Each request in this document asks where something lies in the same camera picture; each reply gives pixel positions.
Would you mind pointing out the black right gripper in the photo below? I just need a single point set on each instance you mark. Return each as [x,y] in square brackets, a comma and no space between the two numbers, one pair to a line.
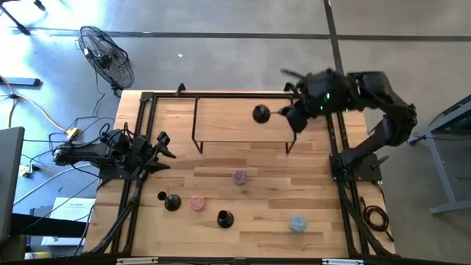
[298,119]

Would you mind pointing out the pink patterned candle tin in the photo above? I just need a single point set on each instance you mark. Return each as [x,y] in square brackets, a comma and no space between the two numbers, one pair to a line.
[197,203]

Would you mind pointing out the wooden shelf riser, black legs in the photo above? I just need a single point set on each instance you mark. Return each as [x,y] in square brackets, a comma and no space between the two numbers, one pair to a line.
[228,127]

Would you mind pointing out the white table edge bracket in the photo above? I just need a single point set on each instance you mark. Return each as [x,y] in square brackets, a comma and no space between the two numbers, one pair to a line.
[136,261]
[342,262]

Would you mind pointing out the black tripod legs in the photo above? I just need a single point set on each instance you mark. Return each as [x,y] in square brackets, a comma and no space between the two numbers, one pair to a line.
[16,23]

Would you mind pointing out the black bench beam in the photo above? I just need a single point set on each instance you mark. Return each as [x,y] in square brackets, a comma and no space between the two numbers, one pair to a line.
[48,228]

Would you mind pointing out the yellow power plug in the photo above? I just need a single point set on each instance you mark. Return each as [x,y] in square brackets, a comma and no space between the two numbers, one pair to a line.
[73,133]

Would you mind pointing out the black floor fan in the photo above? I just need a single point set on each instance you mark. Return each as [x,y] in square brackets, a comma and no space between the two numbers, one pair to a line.
[106,59]

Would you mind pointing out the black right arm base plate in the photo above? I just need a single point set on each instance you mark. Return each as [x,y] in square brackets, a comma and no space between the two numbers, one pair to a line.
[368,172]

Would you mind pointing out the grey flat panel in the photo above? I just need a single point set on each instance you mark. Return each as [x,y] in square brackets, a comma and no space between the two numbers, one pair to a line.
[11,176]

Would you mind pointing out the black metal table frame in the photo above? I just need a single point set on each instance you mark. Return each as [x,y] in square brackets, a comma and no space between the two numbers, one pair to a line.
[169,95]

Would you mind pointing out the blue patterned candle tin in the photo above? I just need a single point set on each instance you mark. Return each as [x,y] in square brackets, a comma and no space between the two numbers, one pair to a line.
[298,223]

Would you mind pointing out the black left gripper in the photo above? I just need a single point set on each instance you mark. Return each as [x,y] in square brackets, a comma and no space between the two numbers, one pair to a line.
[147,152]

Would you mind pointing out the white paper sheet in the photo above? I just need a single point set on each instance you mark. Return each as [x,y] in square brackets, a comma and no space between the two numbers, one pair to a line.
[71,211]

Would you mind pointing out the yellow small object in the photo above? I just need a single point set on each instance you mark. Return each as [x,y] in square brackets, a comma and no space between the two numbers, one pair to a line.
[38,255]

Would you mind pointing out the purple patterned candle tin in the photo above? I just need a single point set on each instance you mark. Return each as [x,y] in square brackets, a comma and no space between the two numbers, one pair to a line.
[239,177]

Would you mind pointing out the grey metal table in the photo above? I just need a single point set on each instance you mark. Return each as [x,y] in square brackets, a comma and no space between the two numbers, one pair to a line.
[439,173]

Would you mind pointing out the black floor bar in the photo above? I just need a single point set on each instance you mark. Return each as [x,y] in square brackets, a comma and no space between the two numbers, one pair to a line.
[22,81]

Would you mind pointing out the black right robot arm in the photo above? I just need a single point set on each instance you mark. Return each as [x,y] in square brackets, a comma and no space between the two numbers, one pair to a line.
[397,121]

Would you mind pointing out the black metal candlestick holder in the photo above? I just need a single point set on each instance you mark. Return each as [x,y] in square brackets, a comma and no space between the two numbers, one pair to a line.
[261,113]
[172,202]
[225,220]

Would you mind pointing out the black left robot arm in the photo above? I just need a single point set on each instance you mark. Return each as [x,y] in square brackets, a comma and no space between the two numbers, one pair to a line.
[84,154]

